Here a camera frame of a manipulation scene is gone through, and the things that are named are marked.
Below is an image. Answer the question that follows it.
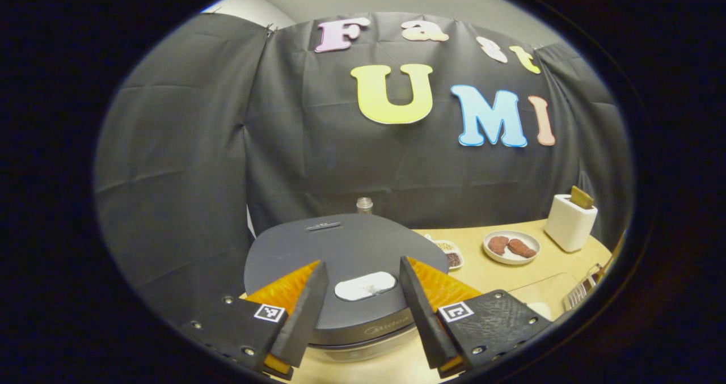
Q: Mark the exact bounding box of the black backdrop cloth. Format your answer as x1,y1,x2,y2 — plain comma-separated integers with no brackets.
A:
94,12,635,339

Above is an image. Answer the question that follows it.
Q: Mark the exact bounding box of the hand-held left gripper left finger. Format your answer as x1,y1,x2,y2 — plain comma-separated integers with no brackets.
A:
187,260,330,380

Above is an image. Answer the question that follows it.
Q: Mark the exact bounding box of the white divided bean dish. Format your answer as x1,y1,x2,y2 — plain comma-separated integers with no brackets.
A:
424,234,465,270

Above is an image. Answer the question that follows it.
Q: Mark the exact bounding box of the white round plate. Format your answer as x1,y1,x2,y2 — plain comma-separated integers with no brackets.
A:
483,230,541,265

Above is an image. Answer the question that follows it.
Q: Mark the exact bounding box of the dark grey rice cooker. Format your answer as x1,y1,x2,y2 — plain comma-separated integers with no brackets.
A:
244,214,450,363

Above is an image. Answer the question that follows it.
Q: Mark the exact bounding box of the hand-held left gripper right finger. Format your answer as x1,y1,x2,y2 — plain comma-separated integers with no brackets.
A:
399,256,552,379

